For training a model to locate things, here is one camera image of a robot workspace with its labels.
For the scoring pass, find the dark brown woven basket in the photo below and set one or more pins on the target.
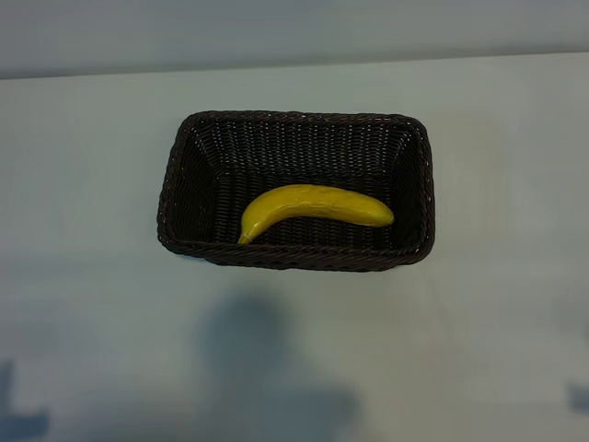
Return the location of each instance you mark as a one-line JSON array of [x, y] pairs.
[[294, 156]]

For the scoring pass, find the yellow banana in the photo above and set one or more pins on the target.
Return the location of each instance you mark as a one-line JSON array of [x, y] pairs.
[[313, 202]]

